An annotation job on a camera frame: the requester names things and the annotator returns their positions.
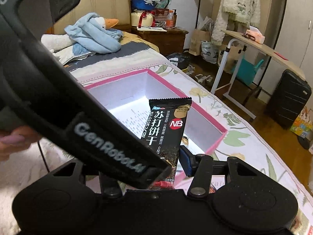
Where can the person's left hand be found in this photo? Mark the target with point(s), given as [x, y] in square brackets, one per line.
[13, 140]

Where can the grey blanket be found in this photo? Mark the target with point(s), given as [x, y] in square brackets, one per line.
[132, 53]

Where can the white printed bag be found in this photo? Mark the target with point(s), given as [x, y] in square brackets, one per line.
[209, 52]

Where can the white wardrobe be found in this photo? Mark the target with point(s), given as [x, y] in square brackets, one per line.
[298, 29]

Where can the beige padded headboard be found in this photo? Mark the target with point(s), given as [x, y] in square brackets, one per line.
[105, 2]

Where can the dark wooden nightstand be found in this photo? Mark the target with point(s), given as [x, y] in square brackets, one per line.
[168, 41]

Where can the black cracker packet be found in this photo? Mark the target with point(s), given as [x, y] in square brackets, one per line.
[166, 124]

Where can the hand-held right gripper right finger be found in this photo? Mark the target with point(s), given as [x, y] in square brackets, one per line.
[187, 162]

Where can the teal bag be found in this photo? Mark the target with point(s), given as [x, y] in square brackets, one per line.
[249, 71]

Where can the black bag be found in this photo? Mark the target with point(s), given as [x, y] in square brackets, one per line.
[179, 60]

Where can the brown paper bag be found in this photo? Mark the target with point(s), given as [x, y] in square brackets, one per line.
[198, 41]
[228, 58]

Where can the orange bottle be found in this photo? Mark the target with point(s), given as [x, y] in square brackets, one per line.
[170, 20]

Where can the light blue blanket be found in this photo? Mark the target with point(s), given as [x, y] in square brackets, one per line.
[97, 39]

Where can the white gift box red ribbon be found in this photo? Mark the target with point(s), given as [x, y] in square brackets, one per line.
[135, 19]

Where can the floral bedspread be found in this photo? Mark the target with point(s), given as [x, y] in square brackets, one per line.
[244, 146]

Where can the pink cardboard box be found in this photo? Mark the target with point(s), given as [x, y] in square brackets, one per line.
[171, 88]

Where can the green bag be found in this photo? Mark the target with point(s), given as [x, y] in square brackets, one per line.
[163, 2]

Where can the blue flower gift basket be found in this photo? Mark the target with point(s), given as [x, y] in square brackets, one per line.
[141, 3]

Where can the white slippers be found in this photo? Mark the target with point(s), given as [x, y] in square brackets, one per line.
[203, 78]

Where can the black suitcase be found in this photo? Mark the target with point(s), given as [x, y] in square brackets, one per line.
[286, 98]

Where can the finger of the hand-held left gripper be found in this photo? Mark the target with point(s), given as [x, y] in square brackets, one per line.
[102, 129]

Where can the pink tissue pack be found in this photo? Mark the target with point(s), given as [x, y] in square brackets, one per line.
[256, 35]

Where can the white pillow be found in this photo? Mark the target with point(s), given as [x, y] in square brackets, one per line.
[55, 41]

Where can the white fuzzy jacket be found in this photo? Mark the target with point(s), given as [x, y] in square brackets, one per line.
[234, 2]

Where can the white goose plush toy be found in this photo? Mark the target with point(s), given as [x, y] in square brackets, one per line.
[104, 22]

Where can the white-legged folding table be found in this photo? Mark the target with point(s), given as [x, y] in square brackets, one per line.
[273, 51]

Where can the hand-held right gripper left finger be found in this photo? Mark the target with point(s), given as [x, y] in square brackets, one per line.
[110, 187]

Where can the colourful cardboard box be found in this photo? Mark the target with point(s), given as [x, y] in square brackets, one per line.
[302, 124]

